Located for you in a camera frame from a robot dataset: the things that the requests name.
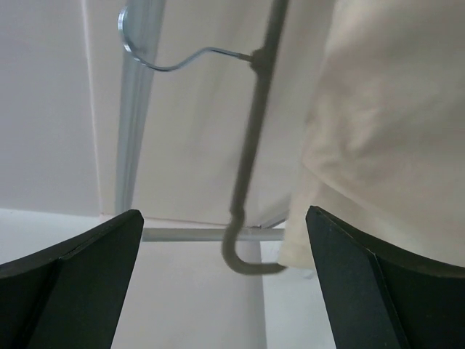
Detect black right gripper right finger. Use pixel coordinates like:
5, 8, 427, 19
306, 206, 464, 348

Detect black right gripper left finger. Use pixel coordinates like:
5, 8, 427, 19
1, 209, 144, 348

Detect beige trousers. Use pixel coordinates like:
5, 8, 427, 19
278, 1, 464, 269

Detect grey wire hanger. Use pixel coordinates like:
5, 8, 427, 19
117, 0, 289, 276

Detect white clothes rack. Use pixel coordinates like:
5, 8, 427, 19
115, 1, 280, 242

